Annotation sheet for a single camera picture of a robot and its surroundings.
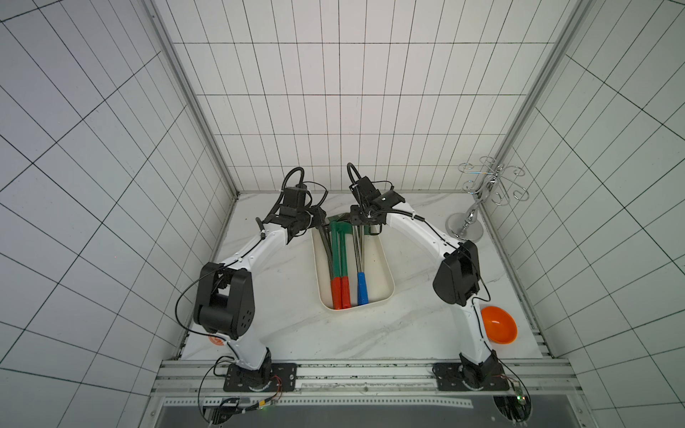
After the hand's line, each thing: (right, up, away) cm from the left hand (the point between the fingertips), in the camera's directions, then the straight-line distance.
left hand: (321, 218), depth 91 cm
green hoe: (+8, -4, +12) cm, 15 cm away
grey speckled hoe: (+2, -12, +4) cm, 13 cm away
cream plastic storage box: (+20, -19, +4) cm, 28 cm away
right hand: (+14, +3, +3) cm, 15 cm away
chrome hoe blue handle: (+14, -25, -5) cm, 29 cm away
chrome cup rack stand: (+57, +11, -5) cm, 58 cm away
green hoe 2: (+5, -4, +8) cm, 10 cm away
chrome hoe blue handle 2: (+13, -6, +4) cm, 15 cm away
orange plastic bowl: (+56, -34, -10) cm, 66 cm away
